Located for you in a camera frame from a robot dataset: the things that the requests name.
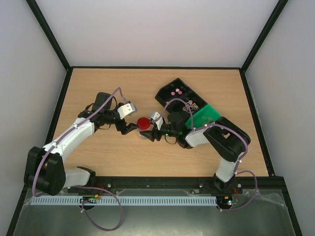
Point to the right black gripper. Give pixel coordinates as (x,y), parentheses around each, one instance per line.
(156,134)

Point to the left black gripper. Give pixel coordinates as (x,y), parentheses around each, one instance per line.
(128,129)

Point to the clear plastic jar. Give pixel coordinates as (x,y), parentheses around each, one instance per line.
(141,136)

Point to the red jar lid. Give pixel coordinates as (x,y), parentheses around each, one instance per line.
(143,123)

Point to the black bin with star candies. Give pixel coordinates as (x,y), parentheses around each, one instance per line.
(175,89)

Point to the green bin with gummies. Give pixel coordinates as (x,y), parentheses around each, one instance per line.
(204,115)

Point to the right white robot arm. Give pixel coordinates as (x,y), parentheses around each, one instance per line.
(230,142)

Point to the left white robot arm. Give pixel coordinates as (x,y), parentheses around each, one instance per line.
(45,172)

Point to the black bin with lollipops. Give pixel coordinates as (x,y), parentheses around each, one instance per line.
(194,101)

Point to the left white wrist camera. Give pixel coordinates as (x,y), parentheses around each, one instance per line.
(126,109)

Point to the light blue cable duct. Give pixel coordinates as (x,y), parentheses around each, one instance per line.
(125,201)

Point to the black front mounting rail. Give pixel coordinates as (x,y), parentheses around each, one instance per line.
(205,185)

